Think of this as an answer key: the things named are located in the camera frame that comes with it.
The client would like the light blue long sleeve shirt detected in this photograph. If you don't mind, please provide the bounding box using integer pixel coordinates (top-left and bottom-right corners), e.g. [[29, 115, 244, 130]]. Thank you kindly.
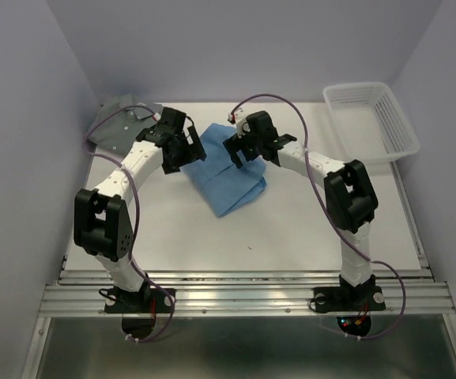
[[181, 123, 266, 218]]

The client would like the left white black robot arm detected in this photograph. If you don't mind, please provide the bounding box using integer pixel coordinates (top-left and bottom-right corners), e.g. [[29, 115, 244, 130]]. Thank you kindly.
[[73, 122, 206, 313]]

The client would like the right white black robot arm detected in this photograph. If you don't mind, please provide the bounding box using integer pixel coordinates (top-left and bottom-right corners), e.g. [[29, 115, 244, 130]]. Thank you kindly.
[[223, 134, 379, 313]]

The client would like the folded grey button shirt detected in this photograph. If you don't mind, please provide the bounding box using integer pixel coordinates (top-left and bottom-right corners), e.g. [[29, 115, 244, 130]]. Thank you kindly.
[[87, 93, 164, 156]]

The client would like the white plastic mesh basket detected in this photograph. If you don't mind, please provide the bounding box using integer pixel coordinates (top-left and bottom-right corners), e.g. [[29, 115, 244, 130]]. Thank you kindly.
[[322, 82, 420, 164]]

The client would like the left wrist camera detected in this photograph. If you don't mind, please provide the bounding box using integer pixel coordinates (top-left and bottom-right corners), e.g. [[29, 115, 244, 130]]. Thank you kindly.
[[152, 107, 194, 135]]

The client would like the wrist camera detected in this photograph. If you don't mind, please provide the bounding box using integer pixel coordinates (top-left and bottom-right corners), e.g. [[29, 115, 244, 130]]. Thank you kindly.
[[152, 107, 194, 135], [228, 109, 278, 140]]

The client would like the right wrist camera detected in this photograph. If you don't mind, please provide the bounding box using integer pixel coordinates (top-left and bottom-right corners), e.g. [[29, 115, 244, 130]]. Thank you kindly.
[[228, 109, 278, 140]]

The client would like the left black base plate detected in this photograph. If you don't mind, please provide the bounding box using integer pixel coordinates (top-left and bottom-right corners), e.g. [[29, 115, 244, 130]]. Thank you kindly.
[[98, 287, 172, 314]]

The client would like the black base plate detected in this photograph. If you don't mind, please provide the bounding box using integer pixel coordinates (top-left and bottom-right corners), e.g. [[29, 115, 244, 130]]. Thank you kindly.
[[98, 287, 172, 314], [308, 287, 386, 313]]

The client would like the aluminium mounting rail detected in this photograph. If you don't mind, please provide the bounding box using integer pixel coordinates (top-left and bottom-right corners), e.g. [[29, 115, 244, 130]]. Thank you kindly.
[[39, 268, 456, 317]]

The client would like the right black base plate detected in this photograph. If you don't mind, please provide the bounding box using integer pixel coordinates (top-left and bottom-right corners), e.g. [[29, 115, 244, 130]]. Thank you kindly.
[[308, 287, 386, 313]]

